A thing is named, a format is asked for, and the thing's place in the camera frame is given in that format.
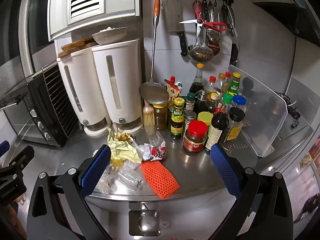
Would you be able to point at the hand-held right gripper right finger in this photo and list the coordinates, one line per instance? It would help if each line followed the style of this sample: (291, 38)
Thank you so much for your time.
(225, 170)

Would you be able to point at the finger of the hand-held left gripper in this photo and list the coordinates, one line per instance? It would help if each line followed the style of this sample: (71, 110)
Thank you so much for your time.
(3, 148)
(21, 157)

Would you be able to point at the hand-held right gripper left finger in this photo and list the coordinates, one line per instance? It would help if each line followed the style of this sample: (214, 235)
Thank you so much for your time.
(96, 170)

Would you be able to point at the clear plastic wrapper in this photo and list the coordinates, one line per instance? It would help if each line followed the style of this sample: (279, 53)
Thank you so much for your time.
(107, 182)
(158, 137)

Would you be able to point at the yellow paper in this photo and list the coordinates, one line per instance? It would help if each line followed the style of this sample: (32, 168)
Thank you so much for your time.
(122, 150)

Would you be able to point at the clear plastic bottle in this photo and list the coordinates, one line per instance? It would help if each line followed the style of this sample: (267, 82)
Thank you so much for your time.
(130, 180)

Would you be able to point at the yellow snack packet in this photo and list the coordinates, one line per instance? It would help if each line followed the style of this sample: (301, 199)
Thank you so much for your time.
(123, 137)

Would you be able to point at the white plastic bag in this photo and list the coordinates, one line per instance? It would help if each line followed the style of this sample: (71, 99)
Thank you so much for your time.
(140, 150)

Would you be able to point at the orange foam net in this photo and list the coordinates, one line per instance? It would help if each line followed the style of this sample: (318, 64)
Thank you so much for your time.
(158, 180)

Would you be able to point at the red white snack wrapper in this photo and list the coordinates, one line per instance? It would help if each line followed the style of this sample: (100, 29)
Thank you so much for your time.
(157, 152)

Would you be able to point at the black toaster oven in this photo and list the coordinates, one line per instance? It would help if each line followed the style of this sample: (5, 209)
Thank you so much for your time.
(27, 120)

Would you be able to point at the red lid chili sauce jar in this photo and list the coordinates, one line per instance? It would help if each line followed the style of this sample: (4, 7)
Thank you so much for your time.
(195, 140)

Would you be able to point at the large soy sauce bottle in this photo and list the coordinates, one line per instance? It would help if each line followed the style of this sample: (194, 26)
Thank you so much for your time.
(217, 127)

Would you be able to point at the black cap spice jar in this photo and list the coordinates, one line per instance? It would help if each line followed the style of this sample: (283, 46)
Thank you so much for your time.
(233, 127)

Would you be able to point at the yellow lid jar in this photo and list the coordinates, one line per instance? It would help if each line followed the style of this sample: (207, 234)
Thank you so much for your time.
(205, 117)

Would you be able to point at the glass shaker metal cap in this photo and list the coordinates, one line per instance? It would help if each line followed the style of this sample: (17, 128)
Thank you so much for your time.
(190, 120)

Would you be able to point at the small yellow cap bottle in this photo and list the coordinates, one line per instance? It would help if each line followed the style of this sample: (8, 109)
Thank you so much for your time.
(213, 102)

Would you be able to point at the blue lid jar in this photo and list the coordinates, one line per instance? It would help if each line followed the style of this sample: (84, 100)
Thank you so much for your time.
(239, 102)

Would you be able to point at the green label dark sauce bottle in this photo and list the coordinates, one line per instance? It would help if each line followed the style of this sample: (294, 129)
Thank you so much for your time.
(177, 120)

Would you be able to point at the dark oil dispenser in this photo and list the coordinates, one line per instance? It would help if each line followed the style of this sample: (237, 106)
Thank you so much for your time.
(200, 102)

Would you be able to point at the transparent splash guard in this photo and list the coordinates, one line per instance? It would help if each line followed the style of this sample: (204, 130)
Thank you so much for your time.
(265, 110)

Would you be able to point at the straw scrubbing brush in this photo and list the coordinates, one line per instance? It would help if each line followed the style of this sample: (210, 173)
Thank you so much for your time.
(148, 116)

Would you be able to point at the green cap spice shaker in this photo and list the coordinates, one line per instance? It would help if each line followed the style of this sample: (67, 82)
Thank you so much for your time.
(190, 102)

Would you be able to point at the yellow cap green label bottle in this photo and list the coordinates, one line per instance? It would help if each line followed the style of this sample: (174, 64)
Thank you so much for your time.
(234, 86)

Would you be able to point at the red cap clear bottle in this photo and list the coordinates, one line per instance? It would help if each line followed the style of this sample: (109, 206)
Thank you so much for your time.
(210, 86)

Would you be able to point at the white rice dispenser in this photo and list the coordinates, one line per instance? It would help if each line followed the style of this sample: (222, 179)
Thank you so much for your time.
(85, 85)
(127, 80)

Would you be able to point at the orange cap bottle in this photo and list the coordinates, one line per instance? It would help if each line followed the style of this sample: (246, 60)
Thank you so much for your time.
(221, 82)

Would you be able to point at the tall dark vinegar bottle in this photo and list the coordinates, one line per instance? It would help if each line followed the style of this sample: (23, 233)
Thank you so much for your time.
(197, 85)

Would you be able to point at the sauce pouch red cap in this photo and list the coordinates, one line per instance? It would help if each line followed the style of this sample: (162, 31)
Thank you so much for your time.
(173, 91)

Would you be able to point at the wooden board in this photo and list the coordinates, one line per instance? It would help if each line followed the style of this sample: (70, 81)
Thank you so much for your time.
(77, 44)
(64, 53)

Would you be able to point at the metal skimmer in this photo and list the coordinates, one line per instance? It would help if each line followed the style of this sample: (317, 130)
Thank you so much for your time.
(200, 53)

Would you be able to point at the brown ladle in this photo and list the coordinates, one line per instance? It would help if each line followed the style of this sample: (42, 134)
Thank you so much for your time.
(213, 38)

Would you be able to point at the grey bowl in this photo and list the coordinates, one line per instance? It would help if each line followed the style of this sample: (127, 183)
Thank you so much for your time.
(110, 36)

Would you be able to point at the hanging kitchen knife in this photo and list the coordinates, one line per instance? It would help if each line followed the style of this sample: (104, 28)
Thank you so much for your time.
(233, 27)

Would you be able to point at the red scissors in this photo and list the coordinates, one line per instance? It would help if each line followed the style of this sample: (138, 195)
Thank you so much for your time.
(215, 25)

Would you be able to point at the steel cleaver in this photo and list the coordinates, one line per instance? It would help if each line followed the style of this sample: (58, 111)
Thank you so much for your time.
(172, 15)

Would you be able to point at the black range hood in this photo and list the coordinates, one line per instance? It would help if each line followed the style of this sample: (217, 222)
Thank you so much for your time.
(295, 17)

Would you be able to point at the white vented cabinet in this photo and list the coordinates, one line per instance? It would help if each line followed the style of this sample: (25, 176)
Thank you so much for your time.
(112, 0)

